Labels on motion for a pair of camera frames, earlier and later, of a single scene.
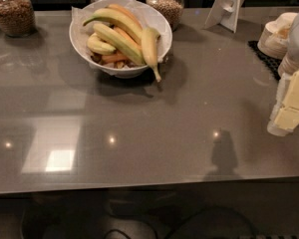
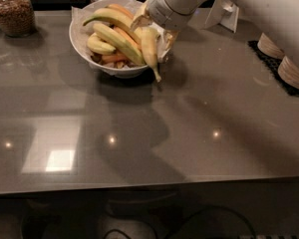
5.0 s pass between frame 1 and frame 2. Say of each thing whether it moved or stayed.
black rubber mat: stayed
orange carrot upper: stayed
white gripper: moved
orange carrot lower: stayed
